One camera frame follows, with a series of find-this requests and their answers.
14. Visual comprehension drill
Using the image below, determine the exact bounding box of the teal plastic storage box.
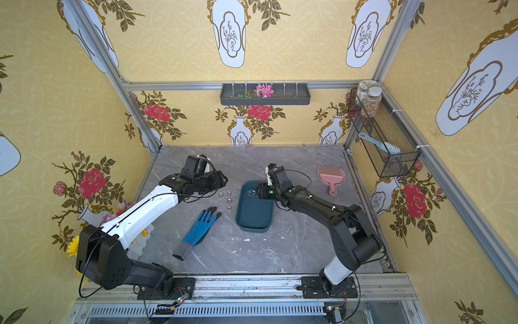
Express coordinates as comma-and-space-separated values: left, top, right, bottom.
236, 181, 274, 233

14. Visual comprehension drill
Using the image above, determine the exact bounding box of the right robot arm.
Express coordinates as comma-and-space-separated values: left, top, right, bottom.
256, 182, 384, 286

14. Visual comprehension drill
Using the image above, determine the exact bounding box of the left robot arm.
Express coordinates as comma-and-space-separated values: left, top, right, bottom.
76, 171, 228, 291

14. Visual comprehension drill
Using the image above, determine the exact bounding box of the pink plastic comb brush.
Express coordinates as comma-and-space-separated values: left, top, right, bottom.
317, 166, 346, 197

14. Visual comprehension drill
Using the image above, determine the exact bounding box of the blue grey work glove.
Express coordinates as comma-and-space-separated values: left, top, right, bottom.
173, 207, 221, 261

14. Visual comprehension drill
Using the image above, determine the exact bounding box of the colourful artificial flower bouquet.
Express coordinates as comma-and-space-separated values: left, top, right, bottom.
66, 201, 155, 260

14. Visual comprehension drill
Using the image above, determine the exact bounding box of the light blue brush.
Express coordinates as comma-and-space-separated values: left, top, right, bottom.
358, 132, 402, 155

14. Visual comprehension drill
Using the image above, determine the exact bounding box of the pink flower on shelf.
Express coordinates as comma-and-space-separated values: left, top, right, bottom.
254, 84, 274, 98

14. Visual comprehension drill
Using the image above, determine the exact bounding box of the spice jar white lid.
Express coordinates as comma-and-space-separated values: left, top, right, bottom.
361, 86, 383, 117

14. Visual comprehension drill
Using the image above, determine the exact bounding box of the glass jar behind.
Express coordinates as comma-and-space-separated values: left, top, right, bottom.
356, 80, 380, 105

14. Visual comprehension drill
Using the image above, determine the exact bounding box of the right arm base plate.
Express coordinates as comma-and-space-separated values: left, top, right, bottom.
296, 276, 359, 299

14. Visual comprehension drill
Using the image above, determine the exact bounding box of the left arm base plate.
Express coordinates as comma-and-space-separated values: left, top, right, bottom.
137, 277, 196, 301

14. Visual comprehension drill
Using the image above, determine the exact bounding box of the dark grey wall shelf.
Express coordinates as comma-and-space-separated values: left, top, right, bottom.
220, 82, 311, 106

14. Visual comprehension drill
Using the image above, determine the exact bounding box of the black wire mesh basket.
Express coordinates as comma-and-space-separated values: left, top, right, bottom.
343, 89, 421, 178

